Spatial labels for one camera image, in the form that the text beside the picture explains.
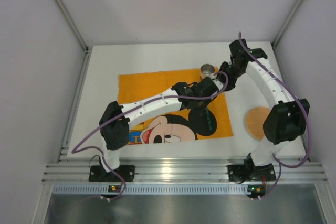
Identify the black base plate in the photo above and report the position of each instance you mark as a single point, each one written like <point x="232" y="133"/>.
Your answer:
<point x="239" y="173"/>
<point x="98" y="174"/>

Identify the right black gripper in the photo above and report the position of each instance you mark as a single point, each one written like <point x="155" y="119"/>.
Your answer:
<point x="228" y="82"/>

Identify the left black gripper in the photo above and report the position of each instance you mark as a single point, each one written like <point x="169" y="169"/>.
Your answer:
<point x="199" y="102"/>

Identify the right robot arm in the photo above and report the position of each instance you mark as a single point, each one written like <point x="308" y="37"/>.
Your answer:
<point x="288" y="115"/>

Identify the round woven coaster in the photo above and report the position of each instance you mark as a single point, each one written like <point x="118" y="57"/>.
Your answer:
<point x="254" y="120"/>

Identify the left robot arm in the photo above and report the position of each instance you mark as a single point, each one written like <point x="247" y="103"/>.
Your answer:
<point x="178" y="114"/>

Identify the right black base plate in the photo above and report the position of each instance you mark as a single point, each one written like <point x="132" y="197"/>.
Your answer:
<point x="239" y="173"/>

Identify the spoon with teal handle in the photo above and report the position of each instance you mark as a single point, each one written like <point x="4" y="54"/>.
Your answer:
<point x="208" y="119"/>

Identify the metal cup with cork band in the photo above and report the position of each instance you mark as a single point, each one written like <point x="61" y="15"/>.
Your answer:
<point x="206" y="70"/>

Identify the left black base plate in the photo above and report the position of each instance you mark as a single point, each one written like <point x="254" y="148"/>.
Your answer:
<point x="98" y="174"/>

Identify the perforated cable duct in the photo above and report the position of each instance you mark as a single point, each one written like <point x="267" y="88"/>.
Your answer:
<point x="159" y="189"/>

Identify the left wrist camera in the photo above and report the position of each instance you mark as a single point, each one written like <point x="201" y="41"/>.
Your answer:
<point x="217" y="82"/>

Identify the aluminium rail frame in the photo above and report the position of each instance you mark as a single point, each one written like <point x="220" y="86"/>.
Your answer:
<point x="174" y="170"/>

